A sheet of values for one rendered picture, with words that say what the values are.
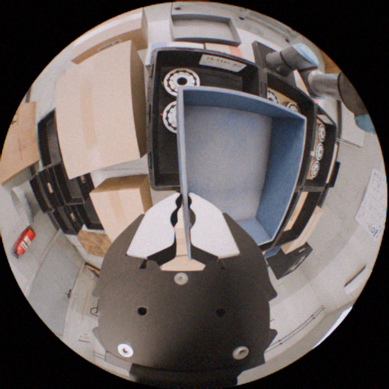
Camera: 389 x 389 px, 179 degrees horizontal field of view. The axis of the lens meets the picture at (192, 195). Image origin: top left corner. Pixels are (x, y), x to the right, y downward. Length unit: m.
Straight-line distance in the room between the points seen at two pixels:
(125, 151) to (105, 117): 0.12
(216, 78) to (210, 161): 0.35
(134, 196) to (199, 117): 0.35
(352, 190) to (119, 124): 3.68
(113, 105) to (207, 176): 0.31
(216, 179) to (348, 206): 3.54
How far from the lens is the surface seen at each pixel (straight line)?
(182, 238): 0.56
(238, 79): 0.50
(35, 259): 2.76
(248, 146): 0.20
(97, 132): 0.40
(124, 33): 0.60
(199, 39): 0.62
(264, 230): 0.25
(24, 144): 2.50
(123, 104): 0.37
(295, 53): 0.69
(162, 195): 0.61
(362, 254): 3.82
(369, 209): 3.53
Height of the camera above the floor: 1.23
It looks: 60 degrees down
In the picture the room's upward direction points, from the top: 165 degrees clockwise
